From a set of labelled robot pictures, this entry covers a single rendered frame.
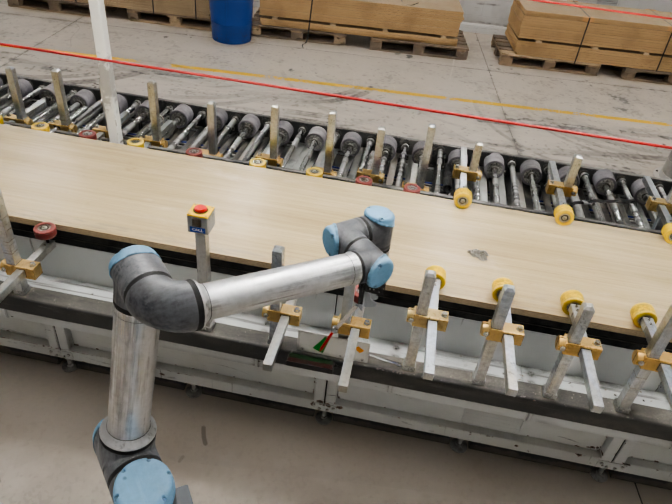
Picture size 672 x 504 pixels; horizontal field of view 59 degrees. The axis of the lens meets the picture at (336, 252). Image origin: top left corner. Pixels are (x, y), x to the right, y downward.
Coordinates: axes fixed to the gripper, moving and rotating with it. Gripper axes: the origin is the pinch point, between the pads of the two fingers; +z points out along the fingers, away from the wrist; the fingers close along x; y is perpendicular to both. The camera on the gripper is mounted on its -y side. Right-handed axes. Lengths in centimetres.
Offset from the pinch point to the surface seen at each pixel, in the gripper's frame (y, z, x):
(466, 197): 35, 5, 91
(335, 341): -7.0, 23.0, 5.2
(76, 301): -108, 30, 7
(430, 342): 24.3, 5.0, -5.1
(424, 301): 20.4, -1.9, 6.0
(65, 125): -172, 14, 113
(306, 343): -17.3, 26.7, 5.1
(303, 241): -28, 11, 44
